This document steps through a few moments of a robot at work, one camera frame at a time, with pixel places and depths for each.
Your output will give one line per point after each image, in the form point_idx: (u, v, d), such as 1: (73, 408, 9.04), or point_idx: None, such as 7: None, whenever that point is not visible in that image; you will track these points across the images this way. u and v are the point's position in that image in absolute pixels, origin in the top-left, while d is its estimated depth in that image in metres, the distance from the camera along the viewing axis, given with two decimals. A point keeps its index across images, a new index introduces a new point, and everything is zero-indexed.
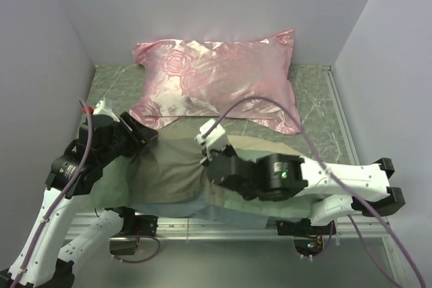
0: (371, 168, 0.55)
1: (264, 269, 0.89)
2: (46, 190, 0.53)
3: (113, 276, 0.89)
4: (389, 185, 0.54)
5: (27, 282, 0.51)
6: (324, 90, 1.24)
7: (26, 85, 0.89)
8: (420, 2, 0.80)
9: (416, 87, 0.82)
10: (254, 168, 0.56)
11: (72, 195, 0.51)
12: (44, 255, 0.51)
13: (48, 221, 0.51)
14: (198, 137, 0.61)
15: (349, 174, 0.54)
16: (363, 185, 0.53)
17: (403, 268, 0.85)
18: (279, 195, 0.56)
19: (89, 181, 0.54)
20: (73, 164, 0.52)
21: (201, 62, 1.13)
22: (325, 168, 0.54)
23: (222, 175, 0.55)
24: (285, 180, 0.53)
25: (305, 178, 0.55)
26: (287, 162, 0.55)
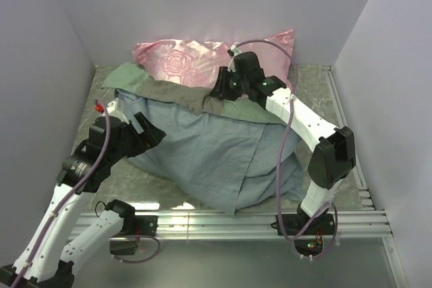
0: (325, 123, 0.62)
1: (265, 268, 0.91)
2: (56, 186, 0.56)
3: (114, 276, 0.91)
4: (323, 136, 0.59)
5: (31, 277, 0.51)
6: (324, 90, 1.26)
7: (27, 88, 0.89)
8: (419, 3, 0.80)
9: (414, 88, 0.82)
10: (257, 72, 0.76)
11: (82, 191, 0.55)
12: (50, 247, 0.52)
13: (57, 216, 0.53)
14: (233, 46, 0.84)
15: (304, 113, 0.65)
16: (306, 125, 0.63)
17: (404, 268, 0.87)
18: (252, 94, 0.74)
19: (99, 179, 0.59)
20: (85, 163, 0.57)
21: (201, 63, 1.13)
22: (291, 95, 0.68)
23: (241, 56, 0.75)
24: (264, 88, 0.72)
25: (276, 94, 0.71)
26: (275, 81, 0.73)
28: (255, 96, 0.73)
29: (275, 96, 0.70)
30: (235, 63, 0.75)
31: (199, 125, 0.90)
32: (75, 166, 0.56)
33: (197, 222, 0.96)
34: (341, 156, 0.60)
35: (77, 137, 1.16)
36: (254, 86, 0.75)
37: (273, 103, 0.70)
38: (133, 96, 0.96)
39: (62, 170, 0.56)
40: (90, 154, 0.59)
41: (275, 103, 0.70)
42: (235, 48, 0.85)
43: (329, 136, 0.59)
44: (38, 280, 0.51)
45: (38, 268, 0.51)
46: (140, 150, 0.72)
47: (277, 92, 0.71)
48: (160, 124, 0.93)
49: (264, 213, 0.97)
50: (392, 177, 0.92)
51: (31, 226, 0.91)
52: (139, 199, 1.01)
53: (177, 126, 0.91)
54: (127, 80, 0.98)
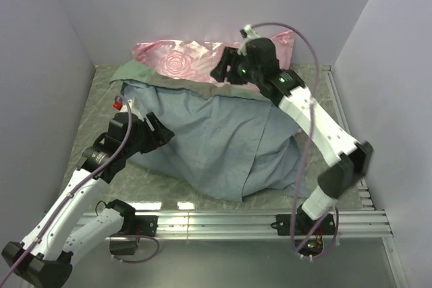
0: (345, 136, 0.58)
1: (264, 268, 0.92)
2: (74, 171, 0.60)
3: (115, 276, 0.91)
4: (344, 152, 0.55)
5: (38, 253, 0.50)
6: (324, 90, 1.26)
7: (27, 88, 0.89)
8: (420, 3, 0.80)
9: (415, 88, 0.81)
10: (273, 64, 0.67)
11: (99, 177, 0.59)
12: (62, 226, 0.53)
13: (72, 197, 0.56)
14: (248, 27, 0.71)
15: (325, 123, 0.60)
16: (326, 135, 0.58)
17: (403, 268, 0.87)
18: (267, 91, 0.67)
19: (115, 170, 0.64)
20: (104, 154, 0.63)
21: (201, 63, 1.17)
22: (312, 100, 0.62)
23: (257, 44, 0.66)
24: (281, 85, 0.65)
25: (294, 94, 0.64)
26: (293, 78, 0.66)
28: (270, 94, 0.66)
29: (293, 97, 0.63)
30: (250, 50, 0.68)
31: (208, 107, 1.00)
32: (94, 155, 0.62)
33: (197, 222, 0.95)
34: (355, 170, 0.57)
35: (77, 137, 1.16)
36: (268, 81, 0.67)
37: (289, 104, 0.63)
38: (144, 86, 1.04)
39: (82, 158, 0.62)
40: (109, 146, 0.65)
41: (292, 105, 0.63)
42: (250, 29, 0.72)
43: (349, 151, 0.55)
44: (44, 257, 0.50)
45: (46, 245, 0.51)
46: (152, 146, 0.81)
47: (294, 92, 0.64)
48: (172, 108, 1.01)
49: (264, 213, 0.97)
50: (393, 177, 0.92)
51: (31, 225, 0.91)
52: (138, 199, 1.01)
53: (188, 110, 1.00)
54: (136, 73, 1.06)
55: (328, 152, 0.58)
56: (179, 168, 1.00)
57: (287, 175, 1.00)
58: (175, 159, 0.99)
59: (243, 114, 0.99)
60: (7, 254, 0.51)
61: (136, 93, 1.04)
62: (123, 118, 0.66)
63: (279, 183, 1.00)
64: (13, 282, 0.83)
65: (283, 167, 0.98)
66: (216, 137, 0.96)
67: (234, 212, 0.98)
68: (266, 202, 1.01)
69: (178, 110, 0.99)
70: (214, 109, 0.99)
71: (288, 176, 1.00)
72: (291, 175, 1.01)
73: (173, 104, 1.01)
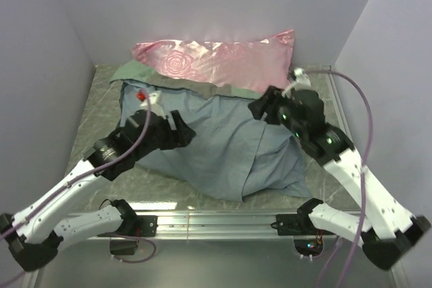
0: (400, 208, 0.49)
1: (264, 268, 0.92)
2: (81, 160, 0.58)
3: (115, 276, 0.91)
4: (399, 230, 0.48)
5: (22, 235, 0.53)
6: (324, 90, 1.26)
7: (27, 88, 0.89)
8: (419, 3, 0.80)
9: (414, 88, 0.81)
10: (320, 121, 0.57)
11: (100, 174, 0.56)
12: (50, 214, 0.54)
13: (69, 187, 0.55)
14: (299, 70, 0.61)
15: (376, 193, 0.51)
16: (380, 209, 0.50)
17: (403, 268, 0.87)
18: (310, 149, 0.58)
19: (119, 170, 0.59)
20: (113, 150, 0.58)
21: (201, 63, 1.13)
22: (363, 166, 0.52)
23: (304, 100, 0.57)
24: (328, 148, 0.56)
25: (344, 157, 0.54)
26: (341, 137, 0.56)
28: (314, 153, 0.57)
29: (343, 160, 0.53)
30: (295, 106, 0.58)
31: (209, 106, 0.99)
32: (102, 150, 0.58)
33: (197, 222, 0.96)
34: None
35: (77, 137, 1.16)
36: (314, 139, 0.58)
37: (339, 168, 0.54)
38: (144, 86, 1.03)
39: (90, 149, 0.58)
40: (121, 143, 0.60)
41: (341, 169, 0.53)
42: (301, 74, 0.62)
43: (406, 229, 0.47)
44: (27, 241, 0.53)
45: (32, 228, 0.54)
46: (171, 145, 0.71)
47: (343, 154, 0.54)
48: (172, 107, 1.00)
49: (264, 213, 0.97)
50: (393, 177, 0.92)
51: None
52: (138, 199, 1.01)
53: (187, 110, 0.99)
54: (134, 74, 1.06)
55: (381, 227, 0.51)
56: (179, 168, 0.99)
57: (287, 175, 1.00)
58: (175, 159, 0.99)
59: (243, 113, 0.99)
60: None
61: (136, 94, 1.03)
62: (141, 116, 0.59)
63: (279, 183, 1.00)
64: (13, 282, 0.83)
65: (282, 166, 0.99)
66: (216, 137, 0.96)
67: (233, 212, 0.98)
68: (266, 202, 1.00)
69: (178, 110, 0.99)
70: (214, 108, 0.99)
71: (288, 176, 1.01)
72: (291, 175, 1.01)
73: (173, 104, 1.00)
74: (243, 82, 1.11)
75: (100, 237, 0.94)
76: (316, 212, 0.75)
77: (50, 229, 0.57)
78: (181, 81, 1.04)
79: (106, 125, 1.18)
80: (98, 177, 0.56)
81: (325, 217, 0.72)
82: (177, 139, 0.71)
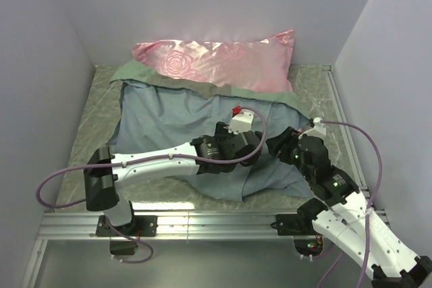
0: (404, 249, 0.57)
1: (264, 268, 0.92)
2: (189, 144, 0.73)
3: (115, 276, 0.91)
4: (405, 270, 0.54)
5: (115, 173, 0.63)
6: (324, 90, 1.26)
7: (26, 88, 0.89)
8: (420, 2, 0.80)
9: (415, 88, 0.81)
10: (326, 165, 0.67)
11: (198, 164, 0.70)
12: (143, 170, 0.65)
13: (171, 158, 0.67)
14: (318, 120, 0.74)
15: (382, 234, 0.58)
16: (385, 249, 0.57)
17: None
18: (317, 191, 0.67)
19: (210, 168, 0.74)
20: (216, 152, 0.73)
21: (201, 63, 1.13)
22: (368, 208, 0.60)
23: (310, 147, 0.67)
24: (334, 190, 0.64)
25: (350, 199, 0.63)
26: (346, 181, 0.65)
28: (322, 195, 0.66)
29: (349, 203, 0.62)
30: (302, 152, 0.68)
31: (209, 106, 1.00)
32: (207, 146, 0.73)
33: (198, 222, 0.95)
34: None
35: (77, 137, 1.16)
36: (321, 183, 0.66)
37: (345, 210, 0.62)
38: (144, 86, 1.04)
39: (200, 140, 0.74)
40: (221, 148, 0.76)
41: (348, 211, 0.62)
42: (318, 123, 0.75)
43: (410, 270, 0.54)
44: (116, 180, 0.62)
45: (125, 173, 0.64)
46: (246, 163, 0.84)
47: (349, 197, 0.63)
48: (172, 108, 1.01)
49: (264, 213, 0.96)
50: (393, 177, 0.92)
51: (31, 226, 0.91)
52: (139, 199, 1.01)
53: (188, 110, 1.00)
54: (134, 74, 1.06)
55: (387, 268, 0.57)
56: None
57: (287, 175, 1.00)
58: None
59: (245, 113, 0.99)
60: (100, 156, 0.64)
61: (136, 94, 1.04)
62: (250, 137, 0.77)
63: (279, 183, 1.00)
64: (13, 282, 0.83)
65: (281, 166, 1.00)
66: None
67: (235, 212, 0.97)
68: (266, 202, 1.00)
69: (179, 112, 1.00)
70: (214, 108, 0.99)
71: (287, 176, 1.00)
72: (291, 175, 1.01)
73: (173, 104, 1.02)
74: (242, 82, 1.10)
75: (100, 237, 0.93)
76: (320, 222, 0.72)
77: (130, 183, 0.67)
78: (181, 81, 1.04)
79: (106, 125, 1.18)
80: (194, 166, 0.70)
81: (331, 231, 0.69)
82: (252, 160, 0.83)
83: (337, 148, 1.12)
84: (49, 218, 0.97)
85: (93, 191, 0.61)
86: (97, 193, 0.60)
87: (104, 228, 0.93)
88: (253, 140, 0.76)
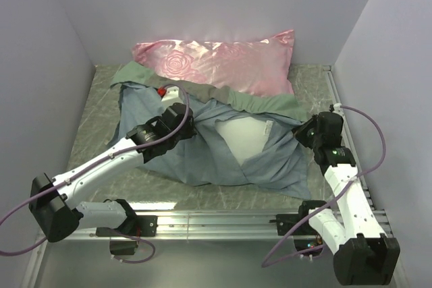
0: (373, 223, 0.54)
1: (264, 268, 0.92)
2: (123, 139, 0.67)
3: (115, 276, 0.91)
4: (362, 233, 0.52)
5: (63, 194, 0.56)
6: (324, 90, 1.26)
7: (27, 88, 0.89)
8: (420, 2, 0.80)
9: (415, 88, 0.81)
10: (335, 138, 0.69)
11: (141, 152, 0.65)
12: (91, 180, 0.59)
13: (113, 158, 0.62)
14: (337, 104, 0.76)
15: (356, 202, 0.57)
16: (352, 213, 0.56)
17: (403, 268, 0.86)
18: (317, 157, 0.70)
19: (154, 153, 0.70)
20: (151, 135, 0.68)
21: (201, 63, 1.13)
22: (354, 176, 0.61)
23: (326, 115, 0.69)
24: (330, 156, 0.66)
25: (341, 166, 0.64)
26: (347, 154, 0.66)
28: (319, 160, 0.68)
29: (338, 168, 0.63)
30: (318, 119, 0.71)
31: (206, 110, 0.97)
32: (144, 133, 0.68)
33: (197, 222, 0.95)
34: (373, 264, 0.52)
35: (76, 137, 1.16)
36: (323, 149, 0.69)
37: (332, 173, 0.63)
38: (142, 88, 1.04)
39: (133, 129, 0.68)
40: (156, 129, 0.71)
41: (334, 174, 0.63)
42: (337, 106, 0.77)
43: (370, 238, 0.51)
44: (66, 201, 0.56)
45: (72, 190, 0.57)
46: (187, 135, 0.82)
47: (343, 164, 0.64)
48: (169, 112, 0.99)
49: (264, 213, 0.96)
50: (393, 177, 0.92)
51: (30, 225, 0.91)
52: (138, 199, 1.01)
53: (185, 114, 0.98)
54: (134, 74, 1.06)
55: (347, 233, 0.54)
56: (178, 166, 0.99)
57: (288, 175, 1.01)
58: (174, 159, 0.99)
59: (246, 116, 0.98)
60: (37, 185, 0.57)
61: (136, 96, 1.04)
62: (178, 108, 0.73)
63: (281, 183, 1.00)
64: (12, 282, 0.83)
65: (285, 165, 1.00)
66: (225, 123, 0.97)
67: (234, 212, 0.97)
68: (266, 201, 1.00)
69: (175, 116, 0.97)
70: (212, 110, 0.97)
71: (288, 176, 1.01)
72: (292, 175, 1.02)
73: None
74: (241, 83, 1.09)
75: (100, 237, 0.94)
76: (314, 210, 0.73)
77: (82, 199, 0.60)
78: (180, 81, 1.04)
79: (106, 125, 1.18)
80: (138, 155, 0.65)
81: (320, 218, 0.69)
82: (190, 132, 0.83)
83: None
84: None
85: (46, 216, 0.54)
86: (52, 220, 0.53)
87: (104, 228, 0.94)
88: (182, 110, 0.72)
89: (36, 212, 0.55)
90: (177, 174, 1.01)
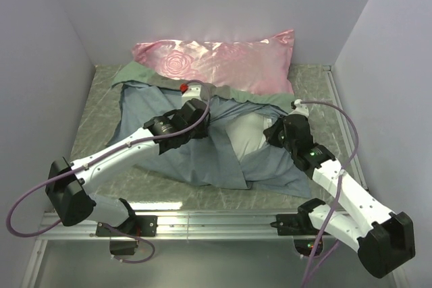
0: (379, 205, 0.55)
1: (264, 268, 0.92)
2: (141, 129, 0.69)
3: (115, 276, 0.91)
4: (376, 221, 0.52)
5: (80, 178, 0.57)
6: (324, 90, 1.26)
7: (27, 88, 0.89)
8: (420, 1, 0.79)
9: (416, 88, 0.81)
10: (307, 139, 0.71)
11: (157, 142, 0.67)
12: (108, 166, 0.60)
13: (129, 147, 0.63)
14: (298, 101, 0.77)
15: (356, 192, 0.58)
16: (358, 206, 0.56)
17: (403, 268, 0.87)
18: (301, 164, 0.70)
19: (170, 144, 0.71)
20: (168, 127, 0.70)
21: (201, 63, 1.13)
22: (341, 169, 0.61)
23: (293, 121, 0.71)
24: (312, 159, 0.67)
25: (324, 164, 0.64)
26: (325, 152, 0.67)
28: (302, 166, 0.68)
29: (323, 167, 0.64)
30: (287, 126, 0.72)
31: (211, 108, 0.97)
32: (161, 124, 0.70)
33: (197, 222, 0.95)
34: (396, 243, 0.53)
35: (76, 137, 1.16)
36: (303, 154, 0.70)
37: (320, 174, 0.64)
38: (146, 86, 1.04)
39: (150, 121, 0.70)
40: (173, 122, 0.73)
41: (322, 175, 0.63)
42: (300, 103, 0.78)
43: (384, 221, 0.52)
44: (84, 185, 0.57)
45: (89, 175, 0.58)
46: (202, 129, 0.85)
47: (325, 163, 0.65)
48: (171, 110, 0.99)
49: (264, 213, 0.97)
50: (393, 177, 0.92)
51: (30, 225, 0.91)
52: (139, 199, 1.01)
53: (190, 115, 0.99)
54: (134, 74, 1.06)
55: (363, 226, 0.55)
56: (179, 166, 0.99)
57: (288, 170, 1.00)
58: (175, 159, 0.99)
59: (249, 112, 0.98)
60: (56, 166, 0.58)
61: (139, 95, 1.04)
62: (198, 103, 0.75)
63: (280, 179, 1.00)
64: (12, 282, 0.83)
65: (285, 160, 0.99)
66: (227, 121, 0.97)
67: (234, 212, 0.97)
68: (266, 201, 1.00)
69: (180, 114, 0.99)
70: (214, 106, 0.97)
71: (287, 172, 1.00)
72: (291, 173, 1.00)
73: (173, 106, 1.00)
74: (241, 83, 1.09)
75: (100, 237, 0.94)
76: (316, 213, 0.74)
77: (97, 186, 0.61)
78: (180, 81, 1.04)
79: (106, 125, 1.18)
80: (154, 146, 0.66)
81: (325, 218, 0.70)
82: (203, 128, 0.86)
83: (337, 148, 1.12)
84: (49, 218, 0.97)
85: (64, 200, 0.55)
86: (69, 205, 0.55)
87: (105, 228, 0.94)
88: (201, 105, 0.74)
89: (52, 194, 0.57)
90: (177, 173, 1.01)
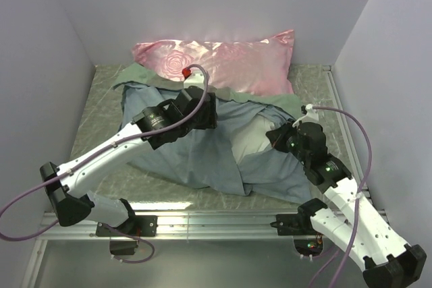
0: (394, 236, 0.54)
1: (264, 268, 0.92)
2: (129, 125, 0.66)
3: (115, 277, 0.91)
4: (392, 254, 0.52)
5: (65, 185, 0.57)
6: (324, 90, 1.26)
7: (26, 88, 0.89)
8: (421, 1, 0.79)
9: (415, 88, 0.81)
10: (322, 152, 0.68)
11: (146, 139, 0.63)
12: (93, 170, 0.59)
13: (115, 147, 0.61)
14: (309, 106, 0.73)
15: (372, 219, 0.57)
16: (374, 234, 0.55)
17: None
18: (314, 177, 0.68)
19: (163, 139, 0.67)
20: (160, 120, 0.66)
21: (201, 63, 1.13)
22: (358, 192, 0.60)
23: (308, 133, 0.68)
24: (327, 175, 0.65)
25: (341, 185, 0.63)
26: (339, 166, 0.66)
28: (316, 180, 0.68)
29: (339, 187, 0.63)
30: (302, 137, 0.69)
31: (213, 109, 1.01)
32: (151, 117, 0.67)
33: (197, 222, 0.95)
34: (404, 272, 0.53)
35: (76, 137, 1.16)
36: (316, 168, 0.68)
37: (336, 194, 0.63)
38: (144, 86, 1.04)
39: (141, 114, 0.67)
40: (167, 114, 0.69)
41: (338, 195, 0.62)
42: (311, 108, 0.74)
43: (398, 255, 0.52)
44: (69, 191, 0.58)
45: (73, 181, 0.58)
46: (204, 119, 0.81)
47: (341, 181, 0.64)
48: None
49: (264, 213, 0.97)
50: (393, 177, 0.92)
51: (30, 226, 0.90)
52: (139, 199, 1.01)
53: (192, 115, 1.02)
54: (134, 74, 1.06)
55: (376, 255, 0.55)
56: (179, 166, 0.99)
57: (290, 176, 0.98)
58: (175, 159, 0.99)
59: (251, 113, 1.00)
60: (44, 173, 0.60)
61: (138, 95, 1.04)
62: (192, 92, 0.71)
63: (282, 183, 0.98)
64: (12, 282, 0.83)
65: (287, 164, 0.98)
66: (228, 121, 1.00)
67: (234, 212, 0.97)
68: (267, 202, 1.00)
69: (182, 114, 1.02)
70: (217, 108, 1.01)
71: (290, 177, 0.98)
72: (293, 177, 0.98)
73: None
74: (241, 83, 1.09)
75: (100, 237, 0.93)
76: (318, 218, 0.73)
77: (88, 187, 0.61)
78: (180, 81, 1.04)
79: (107, 125, 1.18)
80: (144, 143, 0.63)
81: (327, 226, 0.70)
82: (205, 117, 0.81)
83: (337, 148, 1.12)
84: (49, 218, 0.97)
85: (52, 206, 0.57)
86: (57, 210, 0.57)
87: (105, 228, 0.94)
88: (196, 94, 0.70)
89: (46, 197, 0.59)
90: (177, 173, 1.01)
